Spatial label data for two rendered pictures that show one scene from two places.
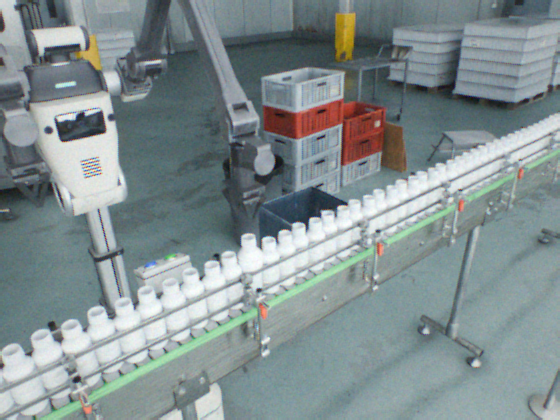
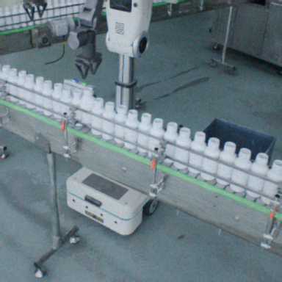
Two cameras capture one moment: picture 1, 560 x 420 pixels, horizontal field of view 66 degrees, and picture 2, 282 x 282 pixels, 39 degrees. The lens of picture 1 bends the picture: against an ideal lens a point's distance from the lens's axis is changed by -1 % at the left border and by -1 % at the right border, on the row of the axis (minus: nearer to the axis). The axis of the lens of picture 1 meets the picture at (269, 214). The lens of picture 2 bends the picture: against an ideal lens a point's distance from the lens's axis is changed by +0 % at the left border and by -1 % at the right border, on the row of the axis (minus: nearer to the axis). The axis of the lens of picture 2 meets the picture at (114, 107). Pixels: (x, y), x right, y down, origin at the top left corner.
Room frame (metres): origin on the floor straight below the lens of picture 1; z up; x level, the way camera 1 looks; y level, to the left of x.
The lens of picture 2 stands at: (0.56, -1.46, 1.97)
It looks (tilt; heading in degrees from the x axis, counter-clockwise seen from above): 29 degrees down; 70
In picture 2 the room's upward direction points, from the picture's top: 1 degrees clockwise
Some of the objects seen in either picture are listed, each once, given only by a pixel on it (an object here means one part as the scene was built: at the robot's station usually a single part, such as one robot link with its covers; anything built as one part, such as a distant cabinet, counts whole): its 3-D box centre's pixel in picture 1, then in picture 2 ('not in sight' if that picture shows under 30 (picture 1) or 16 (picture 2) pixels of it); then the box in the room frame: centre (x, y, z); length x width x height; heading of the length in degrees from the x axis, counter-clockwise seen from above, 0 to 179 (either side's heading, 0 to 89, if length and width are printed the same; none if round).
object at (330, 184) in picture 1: (303, 184); not in sight; (3.67, -0.33, 0.11); 0.61 x 0.41 x 0.22; 132
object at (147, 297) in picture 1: (151, 317); (40, 93); (0.81, 0.29, 1.08); 0.06 x 0.06 x 0.17
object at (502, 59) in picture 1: (506, 61); not in sight; (7.07, -3.86, 0.59); 1.24 x 1.03 x 1.17; 129
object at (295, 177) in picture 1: (303, 162); not in sight; (3.68, -0.33, 0.33); 0.61 x 0.41 x 0.22; 132
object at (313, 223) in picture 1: (314, 244); (132, 129); (1.12, -0.14, 1.08); 0.06 x 0.06 x 0.17
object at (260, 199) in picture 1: (248, 204); (86, 67); (0.97, 0.05, 1.30); 0.07 x 0.07 x 0.09; 36
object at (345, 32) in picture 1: (344, 37); not in sight; (11.15, -1.98, 0.55); 0.40 x 0.40 x 1.10; 36
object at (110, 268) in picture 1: (115, 289); (125, 109); (1.38, 0.62, 0.74); 0.11 x 0.11 x 0.40; 36
